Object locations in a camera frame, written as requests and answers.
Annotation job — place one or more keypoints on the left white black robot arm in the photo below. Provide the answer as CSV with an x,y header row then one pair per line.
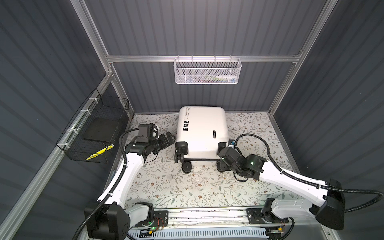
x,y
108,219

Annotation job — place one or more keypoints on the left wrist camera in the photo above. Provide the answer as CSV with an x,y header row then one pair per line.
x,y
147,133

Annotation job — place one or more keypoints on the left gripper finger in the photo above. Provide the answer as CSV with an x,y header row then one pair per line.
x,y
170,141
169,136

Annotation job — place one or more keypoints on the white perforated vent panel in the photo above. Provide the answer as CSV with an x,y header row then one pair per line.
x,y
202,234

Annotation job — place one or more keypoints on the floral table cloth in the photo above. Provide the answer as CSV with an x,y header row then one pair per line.
x,y
162,182

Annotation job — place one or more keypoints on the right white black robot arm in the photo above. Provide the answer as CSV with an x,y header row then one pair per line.
x,y
325,206

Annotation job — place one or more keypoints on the black hard-shell suitcase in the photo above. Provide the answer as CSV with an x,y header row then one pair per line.
x,y
202,132

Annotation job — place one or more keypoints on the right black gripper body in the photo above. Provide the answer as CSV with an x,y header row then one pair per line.
x,y
235,168

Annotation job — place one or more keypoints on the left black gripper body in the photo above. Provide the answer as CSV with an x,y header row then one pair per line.
x,y
158,144

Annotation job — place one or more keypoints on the yellow black striped item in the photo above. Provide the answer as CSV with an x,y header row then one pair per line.
x,y
101,152

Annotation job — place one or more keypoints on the black wire mesh basket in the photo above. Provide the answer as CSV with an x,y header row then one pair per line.
x,y
99,124

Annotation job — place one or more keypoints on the aluminium mounting rail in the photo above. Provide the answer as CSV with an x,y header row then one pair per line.
x,y
207,216

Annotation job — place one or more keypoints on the white wire mesh basket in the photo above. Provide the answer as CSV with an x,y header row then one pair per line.
x,y
209,71

